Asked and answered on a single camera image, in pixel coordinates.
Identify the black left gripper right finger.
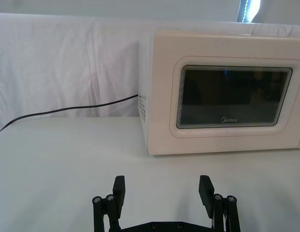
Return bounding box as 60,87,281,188
199,175,241,232

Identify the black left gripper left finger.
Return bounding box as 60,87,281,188
92,175,127,232

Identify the white table cloth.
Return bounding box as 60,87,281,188
0,116,300,232

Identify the cream microwave oven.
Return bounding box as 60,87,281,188
137,30,300,158

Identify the white draped backdrop cloth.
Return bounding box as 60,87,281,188
0,12,300,136

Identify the pale white curtain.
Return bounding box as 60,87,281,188
0,0,300,26

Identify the black power cable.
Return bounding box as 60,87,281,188
0,94,138,135

